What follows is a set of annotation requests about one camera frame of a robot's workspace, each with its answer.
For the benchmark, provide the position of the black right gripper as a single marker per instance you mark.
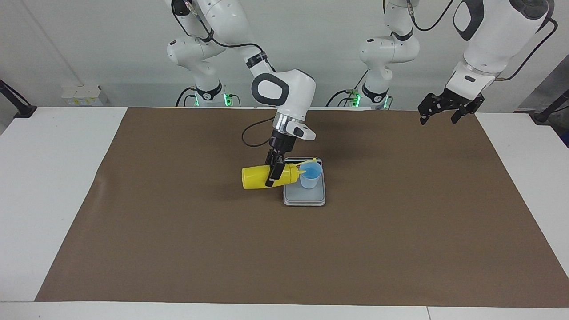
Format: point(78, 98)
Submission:
point(282, 143)

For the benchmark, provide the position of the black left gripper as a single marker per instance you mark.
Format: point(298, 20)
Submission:
point(458, 102)

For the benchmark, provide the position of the yellow squeeze bottle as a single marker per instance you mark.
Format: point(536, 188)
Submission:
point(255, 178)

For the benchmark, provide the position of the light blue plastic cup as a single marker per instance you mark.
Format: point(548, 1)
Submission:
point(310, 181)

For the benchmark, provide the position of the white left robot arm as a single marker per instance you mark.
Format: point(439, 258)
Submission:
point(493, 35)

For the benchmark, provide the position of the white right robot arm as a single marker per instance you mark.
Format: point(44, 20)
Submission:
point(293, 93)

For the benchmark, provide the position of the silver digital kitchen scale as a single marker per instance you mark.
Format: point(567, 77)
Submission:
point(302, 195)

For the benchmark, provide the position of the brown paper table mat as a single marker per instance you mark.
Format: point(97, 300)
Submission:
point(266, 249)

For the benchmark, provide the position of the black clamp stand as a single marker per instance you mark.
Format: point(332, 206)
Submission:
point(544, 116)
point(22, 110)

